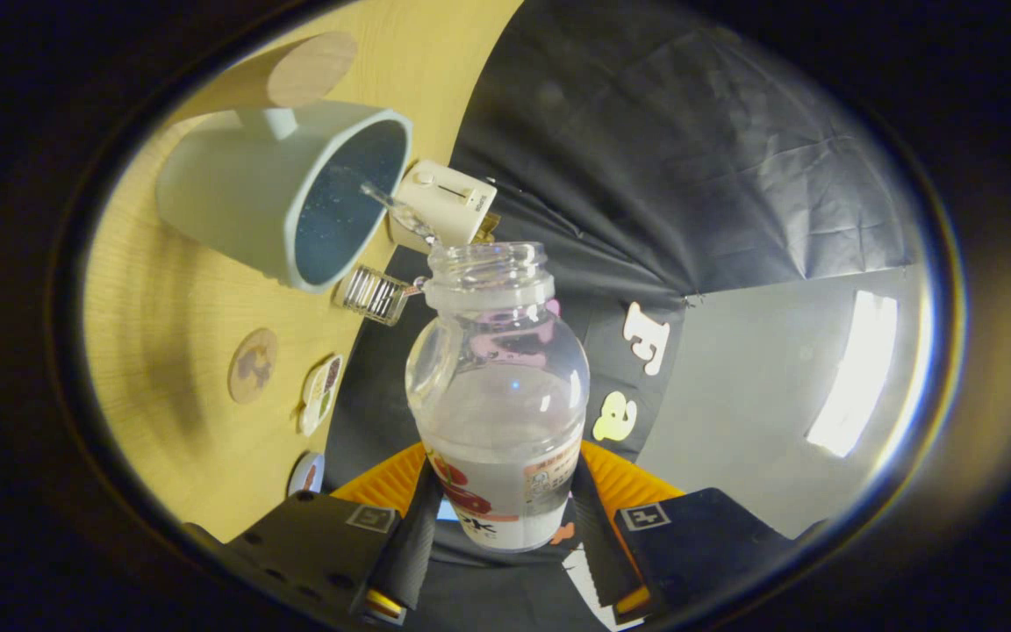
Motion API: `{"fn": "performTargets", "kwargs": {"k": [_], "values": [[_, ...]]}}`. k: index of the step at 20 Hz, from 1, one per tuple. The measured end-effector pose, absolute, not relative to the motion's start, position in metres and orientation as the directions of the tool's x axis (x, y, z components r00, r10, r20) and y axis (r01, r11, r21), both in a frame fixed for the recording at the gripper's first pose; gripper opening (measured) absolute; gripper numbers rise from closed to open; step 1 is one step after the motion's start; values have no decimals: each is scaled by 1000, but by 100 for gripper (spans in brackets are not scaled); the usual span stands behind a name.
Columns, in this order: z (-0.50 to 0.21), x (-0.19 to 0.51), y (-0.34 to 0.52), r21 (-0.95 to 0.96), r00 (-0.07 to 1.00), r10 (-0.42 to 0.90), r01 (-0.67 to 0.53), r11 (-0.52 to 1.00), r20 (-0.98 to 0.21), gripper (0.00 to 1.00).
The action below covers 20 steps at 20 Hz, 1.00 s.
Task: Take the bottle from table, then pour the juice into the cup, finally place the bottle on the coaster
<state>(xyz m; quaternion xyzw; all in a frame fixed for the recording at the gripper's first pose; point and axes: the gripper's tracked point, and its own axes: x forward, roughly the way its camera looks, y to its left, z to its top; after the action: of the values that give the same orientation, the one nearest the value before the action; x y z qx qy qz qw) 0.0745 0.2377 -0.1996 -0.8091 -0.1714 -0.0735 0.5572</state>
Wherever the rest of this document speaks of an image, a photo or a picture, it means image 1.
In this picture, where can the clear juice bottle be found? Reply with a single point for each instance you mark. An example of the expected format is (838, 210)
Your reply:
(497, 421)

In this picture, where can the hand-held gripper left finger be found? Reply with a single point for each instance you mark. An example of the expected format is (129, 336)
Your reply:
(405, 562)

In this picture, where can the round cork coaster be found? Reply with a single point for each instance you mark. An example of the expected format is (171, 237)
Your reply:
(253, 366)

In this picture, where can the ceiling light panel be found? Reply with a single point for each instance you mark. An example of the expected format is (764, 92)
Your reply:
(856, 377)

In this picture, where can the ribbed clear glass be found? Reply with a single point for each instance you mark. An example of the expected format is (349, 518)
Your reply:
(372, 296)

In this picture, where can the white toaster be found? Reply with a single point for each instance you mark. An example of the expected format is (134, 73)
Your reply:
(448, 197)

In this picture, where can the wooden table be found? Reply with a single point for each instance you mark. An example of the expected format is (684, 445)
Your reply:
(172, 351)

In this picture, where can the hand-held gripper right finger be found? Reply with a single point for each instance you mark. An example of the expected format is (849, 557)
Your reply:
(602, 553)

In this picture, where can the light blue plate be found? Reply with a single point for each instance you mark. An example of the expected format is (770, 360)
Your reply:
(299, 474)

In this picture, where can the white divided dish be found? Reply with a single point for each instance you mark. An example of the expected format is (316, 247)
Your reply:
(314, 408)

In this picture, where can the brown toast slice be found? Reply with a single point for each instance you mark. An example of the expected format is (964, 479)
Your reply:
(486, 230)

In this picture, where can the brown cookie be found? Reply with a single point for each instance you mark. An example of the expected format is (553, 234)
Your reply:
(311, 478)

